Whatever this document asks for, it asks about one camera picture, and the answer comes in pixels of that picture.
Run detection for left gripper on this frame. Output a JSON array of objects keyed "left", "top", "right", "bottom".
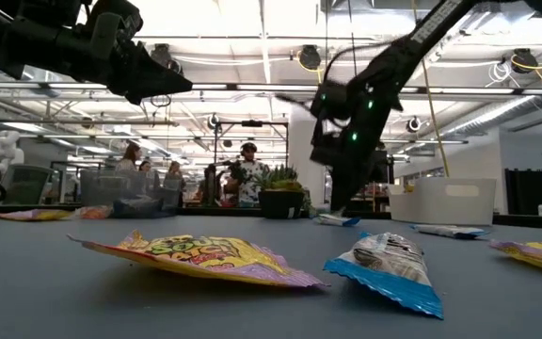
[{"left": 49, "top": 11, "right": 195, "bottom": 106}]

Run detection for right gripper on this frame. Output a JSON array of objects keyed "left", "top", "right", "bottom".
[{"left": 309, "top": 77, "right": 397, "bottom": 213}]

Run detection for red gummy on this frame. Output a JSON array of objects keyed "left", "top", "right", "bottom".
[{"left": 73, "top": 204, "right": 115, "bottom": 220}]

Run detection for yellow Sour Patch candy bag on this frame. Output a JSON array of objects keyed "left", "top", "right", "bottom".
[
  {"left": 66, "top": 229, "right": 331, "bottom": 289},
  {"left": 30, "top": 208, "right": 74, "bottom": 222},
  {"left": 0, "top": 209, "right": 37, "bottom": 222},
  {"left": 488, "top": 238, "right": 542, "bottom": 275}
]

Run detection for potted succulent plant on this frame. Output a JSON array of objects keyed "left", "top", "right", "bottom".
[{"left": 251, "top": 163, "right": 317, "bottom": 220}]

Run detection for person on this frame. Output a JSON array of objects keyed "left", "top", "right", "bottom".
[
  {"left": 226, "top": 141, "right": 272, "bottom": 208},
  {"left": 199, "top": 163, "right": 228, "bottom": 207},
  {"left": 137, "top": 159, "right": 160, "bottom": 189},
  {"left": 114, "top": 142, "right": 144, "bottom": 171},
  {"left": 165, "top": 160, "right": 186, "bottom": 192}
]

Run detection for dark translucent plastic bin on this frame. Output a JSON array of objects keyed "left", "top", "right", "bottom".
[{"left": 79, "top": 168, "right": 182, "bottom": 219}]

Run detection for grey green chair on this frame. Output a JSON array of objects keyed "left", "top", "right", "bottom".
[{"left": 0, "top": 163, "right": 55, "bottom": 206}]

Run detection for white robot figure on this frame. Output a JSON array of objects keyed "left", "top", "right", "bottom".
[{"left": 0, "top": 130, "right": 25, "bottom": 178}]

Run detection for dark cabinet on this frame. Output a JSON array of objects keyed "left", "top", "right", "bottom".
[{"left": 503, "top": 168, "right": 542, "bottom": 216}]

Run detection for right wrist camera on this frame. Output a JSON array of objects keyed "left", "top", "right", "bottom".
[{"left": 309, "top": 131, "right": 346, "bottom": 167}]

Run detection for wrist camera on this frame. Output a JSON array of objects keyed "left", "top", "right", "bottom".
[
  {"left": 82, "top": 0, "right": 144, "bottom": 46},
  {"left": 309, "top": 131, "right": 346, "bottom": 167}
]

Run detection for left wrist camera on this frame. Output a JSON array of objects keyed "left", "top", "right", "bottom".
[{"left": 82, "top": 0, "right": 144, "bottom": 46}]

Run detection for white plastic bin with handles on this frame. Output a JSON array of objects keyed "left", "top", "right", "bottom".
[{"left": 387, "top": 176, "right": 498, "bottom": 226}]

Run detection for yellow hanging cable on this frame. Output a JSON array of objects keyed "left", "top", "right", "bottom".
[{"left": 419, "top": 58, "right": 452, "bottom": 179}]

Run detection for black frame stand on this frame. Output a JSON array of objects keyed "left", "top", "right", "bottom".
[{"left": 212, "top": 119, "right": 291, "bottom": 183}]

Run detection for black ceiling cord reel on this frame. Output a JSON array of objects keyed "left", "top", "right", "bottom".
[
  {"left": 296, "top": 43, "right": 324, "bottom": 72},
  {"left": 510, "top": 46, "right": 540, "bottom": 75}
]

